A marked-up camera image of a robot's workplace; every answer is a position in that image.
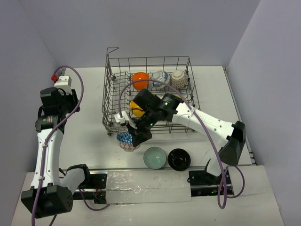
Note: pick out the blue floral bowl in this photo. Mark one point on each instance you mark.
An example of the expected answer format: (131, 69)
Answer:
(161, 79)

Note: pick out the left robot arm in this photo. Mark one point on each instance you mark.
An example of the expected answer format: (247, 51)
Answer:
(48, 194)

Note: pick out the blue triangle pattern bowl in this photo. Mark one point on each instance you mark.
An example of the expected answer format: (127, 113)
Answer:
(125, 141)

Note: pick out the orange bowl white inside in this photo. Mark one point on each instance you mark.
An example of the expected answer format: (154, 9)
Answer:
(139, 77)

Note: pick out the light teal bowl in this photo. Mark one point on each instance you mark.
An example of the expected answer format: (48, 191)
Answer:
(154, 158)

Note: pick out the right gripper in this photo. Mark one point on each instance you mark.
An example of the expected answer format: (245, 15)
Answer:
(141, 135)

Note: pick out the black glossy bowl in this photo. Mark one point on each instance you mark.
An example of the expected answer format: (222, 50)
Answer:
(178, 159)

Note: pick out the yellow-orange bowl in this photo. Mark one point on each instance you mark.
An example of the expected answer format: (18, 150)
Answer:
(136, 109)

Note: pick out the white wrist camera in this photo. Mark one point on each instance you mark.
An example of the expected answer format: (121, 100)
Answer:
(123, 119)
(63, 83)

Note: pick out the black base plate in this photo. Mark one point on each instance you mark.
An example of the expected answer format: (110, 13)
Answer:
(94, 188)
(202, 183)

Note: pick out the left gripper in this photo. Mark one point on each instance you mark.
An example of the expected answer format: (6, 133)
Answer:
(74, 100)

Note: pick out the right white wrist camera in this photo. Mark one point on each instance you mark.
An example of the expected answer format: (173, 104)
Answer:
(123, 119)

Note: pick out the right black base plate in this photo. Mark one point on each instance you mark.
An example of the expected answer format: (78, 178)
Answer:
(202, 183)

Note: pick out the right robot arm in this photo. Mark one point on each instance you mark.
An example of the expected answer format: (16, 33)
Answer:
(229, 138)

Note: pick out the grey patterned bowl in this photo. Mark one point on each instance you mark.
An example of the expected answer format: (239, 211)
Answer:
(178, 79)

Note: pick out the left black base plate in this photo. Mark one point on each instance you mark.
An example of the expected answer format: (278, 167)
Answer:
(94, 188)

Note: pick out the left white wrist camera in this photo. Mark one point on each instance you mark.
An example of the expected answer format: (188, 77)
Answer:
(63, 83)

